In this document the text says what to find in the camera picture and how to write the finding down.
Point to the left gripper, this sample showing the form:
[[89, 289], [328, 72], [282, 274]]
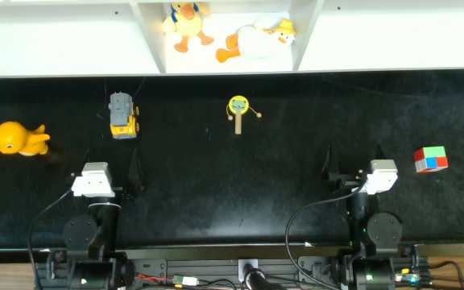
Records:
[[122, 191]]

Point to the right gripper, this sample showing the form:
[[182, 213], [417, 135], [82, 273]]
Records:
[[342, 181]]

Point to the grey and yellow toy truck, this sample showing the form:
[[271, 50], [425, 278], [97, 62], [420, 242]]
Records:
[[121, 114]]

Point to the many-coloured puzzle cube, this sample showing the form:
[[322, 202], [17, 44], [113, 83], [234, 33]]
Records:
[[431, 159]]

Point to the yellow rubber duck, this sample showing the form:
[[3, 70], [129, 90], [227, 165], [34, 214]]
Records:
[[12, 139]]

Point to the yellow rattle drum toy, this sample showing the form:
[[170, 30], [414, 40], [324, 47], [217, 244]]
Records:
[[238, 106]]

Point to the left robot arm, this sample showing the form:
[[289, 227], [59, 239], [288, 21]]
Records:
[[95, 241]]

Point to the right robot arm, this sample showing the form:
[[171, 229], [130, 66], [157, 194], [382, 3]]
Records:
[[377, 241]]

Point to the white shelf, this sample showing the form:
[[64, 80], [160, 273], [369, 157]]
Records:
[[55, 44]]

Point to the white plush duck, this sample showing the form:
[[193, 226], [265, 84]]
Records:
[[258, 42]]

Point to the yellow plush duck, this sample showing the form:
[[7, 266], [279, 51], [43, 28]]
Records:
[[187, 24]]

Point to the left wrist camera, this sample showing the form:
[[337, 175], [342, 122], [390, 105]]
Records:
[[93, 181]]

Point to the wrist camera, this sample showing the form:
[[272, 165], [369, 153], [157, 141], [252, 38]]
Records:
[[382, 175], [93, 181]]

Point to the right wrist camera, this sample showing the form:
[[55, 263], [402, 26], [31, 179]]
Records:
[[382, 175]]

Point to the mounting rail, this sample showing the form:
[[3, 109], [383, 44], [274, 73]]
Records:
[[216, 270]]

